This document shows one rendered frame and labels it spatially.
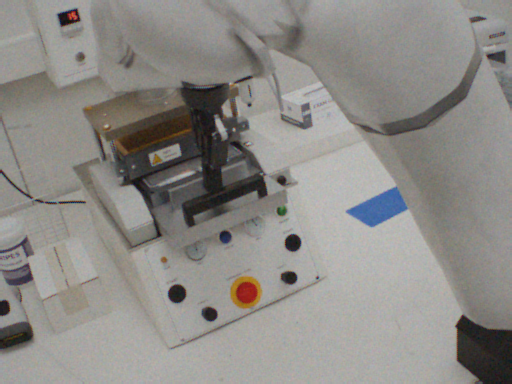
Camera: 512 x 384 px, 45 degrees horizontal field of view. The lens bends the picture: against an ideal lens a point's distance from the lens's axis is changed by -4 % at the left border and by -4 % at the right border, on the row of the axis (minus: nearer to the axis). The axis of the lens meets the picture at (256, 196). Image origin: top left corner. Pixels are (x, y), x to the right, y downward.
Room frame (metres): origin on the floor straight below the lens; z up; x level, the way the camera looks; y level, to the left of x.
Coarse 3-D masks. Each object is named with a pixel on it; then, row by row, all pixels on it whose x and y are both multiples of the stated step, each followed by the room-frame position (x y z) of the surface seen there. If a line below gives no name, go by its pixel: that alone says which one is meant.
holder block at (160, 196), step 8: (184, 160) 1.13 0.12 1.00; (240, 160) 1.08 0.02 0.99; (248, 160) 1.08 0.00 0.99; (248, 168) 1.08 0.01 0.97; (192, 176) 1.05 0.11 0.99; (200, 176) 1.04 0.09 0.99; (136, 184) 1.09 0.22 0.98; (144, 184) 1.06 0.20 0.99; (176, 184) 1.03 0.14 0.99; (144, 192) 1.04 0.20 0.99; (152, 192) 1.02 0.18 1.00; (160, 192) 1.01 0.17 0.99; (152, 200) 1.01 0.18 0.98; (160, 200) 1.01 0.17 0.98; (168, 200) 1.02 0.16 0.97
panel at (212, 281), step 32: (288, 192) 1.06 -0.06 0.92; (288, 224) 1.03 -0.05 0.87; (160, 256) 0.95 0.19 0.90; (224, 256) 0.98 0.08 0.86; (256, 256) 0.99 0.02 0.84; (288, 256) 1.00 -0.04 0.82; (160, 288) 0.92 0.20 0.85; (192, 288) 0.93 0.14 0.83; (224, 288) 0.95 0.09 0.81; (288, 288) 0.97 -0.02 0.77; (192, 320) 0.90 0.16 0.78; (224, 320) 0.92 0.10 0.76
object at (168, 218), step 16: (224, 176) 1.02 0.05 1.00; (240, 176) 1.03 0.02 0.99; (176, 192) 0.98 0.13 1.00; (192, 192) 0.99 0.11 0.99; (256, 192) 0.99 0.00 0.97; (272, 192) 0.98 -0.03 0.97; (160, 208) 1.00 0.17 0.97; (176, 208) 0.98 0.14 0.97; (224, 208) 0.95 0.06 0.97; (240, 208) 0.95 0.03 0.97; (256, 208) 0.96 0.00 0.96; (272, 208) 0.97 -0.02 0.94; (160, 224) 0.94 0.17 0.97; (176, 224) 0.93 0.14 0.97; (208, 224) 0.92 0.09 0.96; (224, 224) 0.93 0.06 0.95; (176, 240) 0.90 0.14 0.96; (192, 240) 0.91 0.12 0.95
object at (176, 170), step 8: (232, 152) 1.10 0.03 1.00; (192, 160) 1.10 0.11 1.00; (200, 160) 1.09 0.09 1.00; (168, 168) 1.08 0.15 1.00; (176, 168) 1.08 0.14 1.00; (184, 168) 1.07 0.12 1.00; (192, 168) 1.06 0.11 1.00; (200, 168) 1.06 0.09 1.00; (144, 176) 1.07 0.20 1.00; (152, 176) 1.06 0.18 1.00; (160, 176) 1.06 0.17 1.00; (168, 176) 1.05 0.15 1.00; (176, 176) 1.04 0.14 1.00; (152, 184) 1.03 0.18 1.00
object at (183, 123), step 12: (168, 120) 1.18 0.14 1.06; (180, 120) 1.18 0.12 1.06; (144, 132) 1.15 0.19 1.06; (156, 132) 1.14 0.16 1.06; (168, 132) 1.13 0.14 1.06; (180, 132) 1.12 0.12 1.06; (120, 144) 1.12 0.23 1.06; (132, 144) 1.10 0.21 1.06; (144, 144) 1.09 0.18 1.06; (120, 156) 1.15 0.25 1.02
